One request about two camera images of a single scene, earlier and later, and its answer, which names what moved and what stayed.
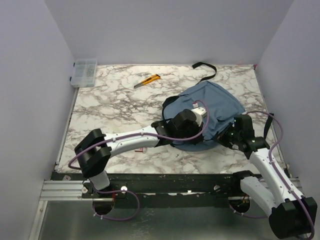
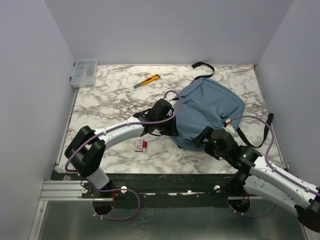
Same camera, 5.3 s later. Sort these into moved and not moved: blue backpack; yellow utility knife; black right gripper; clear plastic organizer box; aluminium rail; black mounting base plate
Moved: blue backpack; black right gripper
Not moved: clear plastic organizer box; black mounting base plate; yellow utility knife; aluminium rail
